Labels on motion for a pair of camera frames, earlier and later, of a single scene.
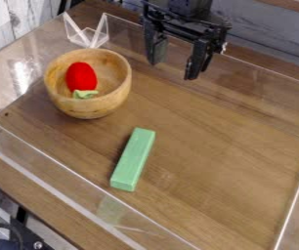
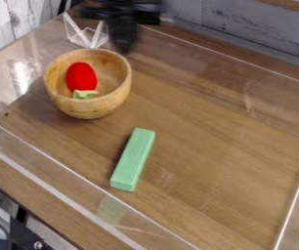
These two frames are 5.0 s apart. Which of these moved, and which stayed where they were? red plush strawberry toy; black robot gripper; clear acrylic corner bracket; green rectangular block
Moved: black robot gripper
Stayed: clear acrylic corner bracket; green rectangular block; red plush strawberry toy
